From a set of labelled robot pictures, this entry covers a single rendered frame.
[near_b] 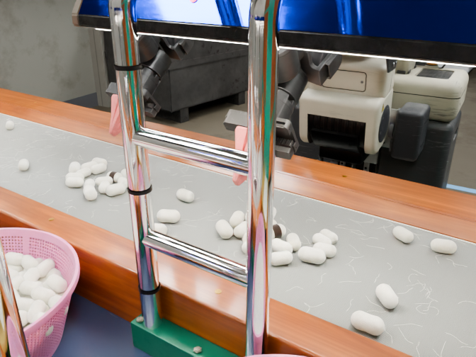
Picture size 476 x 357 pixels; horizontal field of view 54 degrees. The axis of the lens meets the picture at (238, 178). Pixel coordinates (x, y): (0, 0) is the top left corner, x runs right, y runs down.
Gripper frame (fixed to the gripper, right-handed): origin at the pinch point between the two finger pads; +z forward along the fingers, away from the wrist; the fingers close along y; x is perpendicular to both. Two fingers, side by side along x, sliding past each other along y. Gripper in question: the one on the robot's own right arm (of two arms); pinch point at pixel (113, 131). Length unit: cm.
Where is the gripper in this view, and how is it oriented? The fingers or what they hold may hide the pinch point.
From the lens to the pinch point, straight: 96.9
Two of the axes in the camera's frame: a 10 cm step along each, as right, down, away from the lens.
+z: -4.3, 8.6, -3.0
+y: 8.3, 2.4, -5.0
